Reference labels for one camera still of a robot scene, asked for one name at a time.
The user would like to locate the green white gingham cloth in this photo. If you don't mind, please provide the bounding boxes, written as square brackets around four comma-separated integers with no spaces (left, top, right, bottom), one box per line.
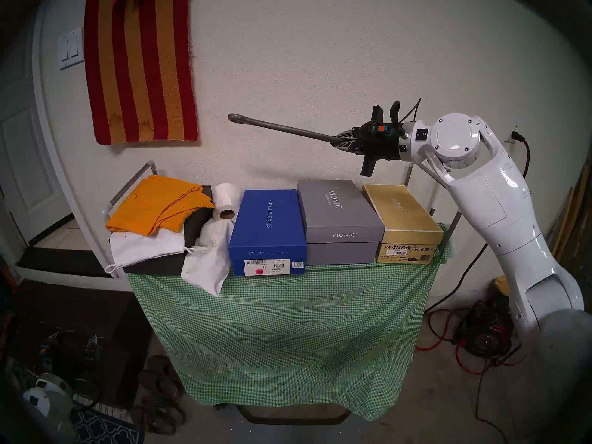
[126,223,451,422]

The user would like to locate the black curved base handle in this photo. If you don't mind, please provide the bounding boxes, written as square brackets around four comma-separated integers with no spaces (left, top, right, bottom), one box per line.
[238,404,352,426]

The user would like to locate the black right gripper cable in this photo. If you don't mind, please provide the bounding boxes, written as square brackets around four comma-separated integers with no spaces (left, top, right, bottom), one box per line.
[390,98,422,127]

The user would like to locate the black door step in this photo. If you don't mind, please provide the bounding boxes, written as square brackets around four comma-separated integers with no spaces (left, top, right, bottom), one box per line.
[16,247,111,278]

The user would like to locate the yellow wooden stick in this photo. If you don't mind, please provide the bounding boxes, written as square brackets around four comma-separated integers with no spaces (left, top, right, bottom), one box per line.
[550,165,591,259]

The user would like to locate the white light switch plate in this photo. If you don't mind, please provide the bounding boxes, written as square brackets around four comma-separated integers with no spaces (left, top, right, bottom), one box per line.
[58,28,84,71]

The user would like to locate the black garment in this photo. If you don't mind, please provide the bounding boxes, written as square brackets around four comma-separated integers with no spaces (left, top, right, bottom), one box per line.
[123,185,213,277]

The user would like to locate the orange folded cloth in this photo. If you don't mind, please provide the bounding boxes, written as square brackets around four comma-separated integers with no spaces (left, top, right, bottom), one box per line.
[105,175,216,237]

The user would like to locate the white paper roll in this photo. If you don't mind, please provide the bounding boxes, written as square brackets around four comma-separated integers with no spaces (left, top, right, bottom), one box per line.
[212,183,242,220]

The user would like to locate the long grey metal shoehorn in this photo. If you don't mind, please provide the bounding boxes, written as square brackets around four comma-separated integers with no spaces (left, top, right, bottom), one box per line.
[228,113,346,145]

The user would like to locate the white drawstring dust bag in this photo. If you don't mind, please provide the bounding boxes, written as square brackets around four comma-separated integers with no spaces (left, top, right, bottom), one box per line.
[181,218,235,298]
[105,228,197,275]

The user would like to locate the brown clog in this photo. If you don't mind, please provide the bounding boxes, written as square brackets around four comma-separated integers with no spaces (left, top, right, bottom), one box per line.
[147,355,175,379]
[138,369,184,400]

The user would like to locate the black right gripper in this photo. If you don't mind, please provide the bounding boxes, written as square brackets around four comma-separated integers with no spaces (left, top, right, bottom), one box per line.
[331,105,403,178]

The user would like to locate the large grey Vionic shoe box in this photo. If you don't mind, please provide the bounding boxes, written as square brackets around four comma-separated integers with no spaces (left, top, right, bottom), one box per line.
[297,179,386,266]

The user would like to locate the black cable reel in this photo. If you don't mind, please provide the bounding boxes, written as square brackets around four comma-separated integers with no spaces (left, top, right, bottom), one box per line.
[456,300,515,359]

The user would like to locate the grey robot base platform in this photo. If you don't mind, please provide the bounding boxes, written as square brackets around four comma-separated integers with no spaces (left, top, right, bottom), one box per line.
[216,404,370,444]

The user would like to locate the gold Michael Kors shoe box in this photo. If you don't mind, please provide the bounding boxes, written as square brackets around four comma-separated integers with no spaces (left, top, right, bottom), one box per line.
[362,184,444,265]

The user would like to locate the thin black floor cable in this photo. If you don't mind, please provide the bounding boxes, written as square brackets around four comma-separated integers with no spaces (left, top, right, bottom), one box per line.
[475,367,512,444]

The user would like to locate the red yellow striped wall rug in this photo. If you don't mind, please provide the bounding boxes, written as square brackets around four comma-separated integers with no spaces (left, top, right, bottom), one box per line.
[83,0,198,146]

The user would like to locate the blue patterned rug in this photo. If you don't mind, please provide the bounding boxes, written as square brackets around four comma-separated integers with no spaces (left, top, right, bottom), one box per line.
[69,406,144,444]

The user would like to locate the dark brown trunk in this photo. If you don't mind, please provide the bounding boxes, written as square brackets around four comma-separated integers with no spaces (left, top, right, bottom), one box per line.
[9,280,155,402]

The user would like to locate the blue Stuart Weitzman shoe box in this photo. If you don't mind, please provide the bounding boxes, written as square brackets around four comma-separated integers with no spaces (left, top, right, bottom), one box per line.
[228,189,308,277]

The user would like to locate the red cable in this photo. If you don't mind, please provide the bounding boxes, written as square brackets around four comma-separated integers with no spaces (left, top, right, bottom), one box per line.
[414,308,528,375]

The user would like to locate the olive strap sandal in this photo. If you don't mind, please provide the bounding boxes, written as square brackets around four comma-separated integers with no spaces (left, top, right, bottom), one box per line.
[141,395,186,425]
[131,405,176,435]

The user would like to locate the grey metal shoe rack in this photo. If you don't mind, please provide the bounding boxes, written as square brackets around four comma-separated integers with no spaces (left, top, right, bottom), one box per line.
[102,160,463,279]

